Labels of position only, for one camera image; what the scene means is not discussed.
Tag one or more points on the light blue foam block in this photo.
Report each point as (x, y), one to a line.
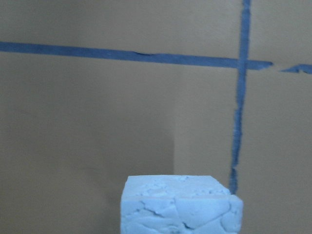
(178, 204)

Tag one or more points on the blue tape strip lengthwise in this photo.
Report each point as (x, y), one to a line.
(240, 92)

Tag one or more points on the blue tape strip crosswise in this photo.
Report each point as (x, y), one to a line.
(95, 53)

